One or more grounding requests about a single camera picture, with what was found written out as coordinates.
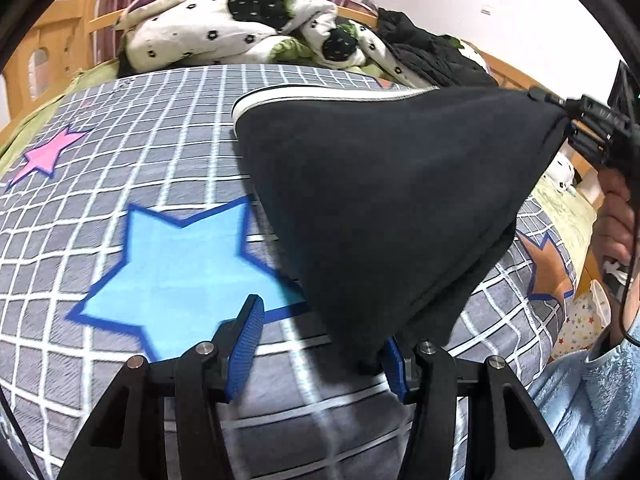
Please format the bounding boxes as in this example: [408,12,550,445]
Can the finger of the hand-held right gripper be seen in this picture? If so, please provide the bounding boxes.
[565,124,608,163]
[525,86,581,113]

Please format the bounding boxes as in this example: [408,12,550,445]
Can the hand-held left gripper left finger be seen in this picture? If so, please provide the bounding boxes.
[57,295,265,480]

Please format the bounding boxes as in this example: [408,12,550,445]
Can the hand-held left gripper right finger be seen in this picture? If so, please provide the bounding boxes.
[382,336,573,480]

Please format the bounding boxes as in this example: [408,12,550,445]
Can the black pants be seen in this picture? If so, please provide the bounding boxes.
[231,85,571,376]

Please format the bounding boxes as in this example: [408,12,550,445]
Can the person's right hand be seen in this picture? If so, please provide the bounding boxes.
[595,164,640,273]

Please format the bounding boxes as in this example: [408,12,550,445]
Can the white floral pillow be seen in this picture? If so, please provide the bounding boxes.
[542,155,576,193]

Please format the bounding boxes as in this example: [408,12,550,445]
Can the black quilted jacket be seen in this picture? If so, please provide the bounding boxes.
[375,7,501,90]

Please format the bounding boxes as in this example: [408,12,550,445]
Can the star printed cloth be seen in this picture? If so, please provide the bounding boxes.
[552,280,613,361]

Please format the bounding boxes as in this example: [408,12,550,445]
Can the grey checked star blanket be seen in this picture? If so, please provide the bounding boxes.
[0,64,581,480]

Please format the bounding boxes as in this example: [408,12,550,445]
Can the green bed sheet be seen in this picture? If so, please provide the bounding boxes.
[0,57,601,286]

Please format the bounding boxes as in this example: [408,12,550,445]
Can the white floral quilt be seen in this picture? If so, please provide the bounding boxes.
[117,0,493,88]

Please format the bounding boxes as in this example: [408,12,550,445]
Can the black cable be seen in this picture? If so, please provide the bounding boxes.
[616,170,640,350]

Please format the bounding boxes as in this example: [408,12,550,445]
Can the wooden bed frame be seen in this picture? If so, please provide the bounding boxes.
[0,0,608,311]

